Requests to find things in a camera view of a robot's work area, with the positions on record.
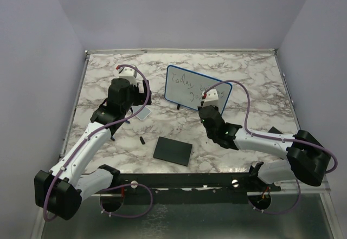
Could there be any small white-framed grey tablet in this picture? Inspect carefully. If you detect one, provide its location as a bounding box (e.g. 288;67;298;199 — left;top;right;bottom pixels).
136;107;151;120

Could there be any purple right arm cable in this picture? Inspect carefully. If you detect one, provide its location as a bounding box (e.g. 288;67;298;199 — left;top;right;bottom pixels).
203;81;339;215

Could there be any black marker cap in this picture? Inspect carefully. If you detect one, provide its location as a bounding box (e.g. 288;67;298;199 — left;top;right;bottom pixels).
140;137;146;145

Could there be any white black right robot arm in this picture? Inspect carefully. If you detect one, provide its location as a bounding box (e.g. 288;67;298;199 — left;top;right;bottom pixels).
198;105;331;191

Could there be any black flat pad right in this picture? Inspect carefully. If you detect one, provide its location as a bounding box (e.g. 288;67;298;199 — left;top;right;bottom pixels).
268;126;282;134

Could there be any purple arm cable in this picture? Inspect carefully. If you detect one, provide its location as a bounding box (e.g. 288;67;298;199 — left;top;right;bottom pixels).
43;64;154;221
203;81;339;215

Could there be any blue-framed whiteboard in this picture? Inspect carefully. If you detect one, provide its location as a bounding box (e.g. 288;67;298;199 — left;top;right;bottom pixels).
164;65;221;110

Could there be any black rectangular eraser pad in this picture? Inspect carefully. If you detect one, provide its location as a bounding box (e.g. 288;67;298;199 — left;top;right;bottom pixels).
153;137;192;166

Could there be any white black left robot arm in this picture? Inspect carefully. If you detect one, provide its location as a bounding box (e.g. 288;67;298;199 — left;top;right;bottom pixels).
34;76;151;222

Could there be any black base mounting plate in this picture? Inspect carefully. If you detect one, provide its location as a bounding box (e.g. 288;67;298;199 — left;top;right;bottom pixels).
111;172;280;204

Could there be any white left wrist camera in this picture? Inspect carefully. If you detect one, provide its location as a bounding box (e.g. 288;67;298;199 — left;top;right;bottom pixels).
116;65;137;86

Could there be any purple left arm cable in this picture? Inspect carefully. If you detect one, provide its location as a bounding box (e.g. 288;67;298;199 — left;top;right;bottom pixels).
43;64;154;221

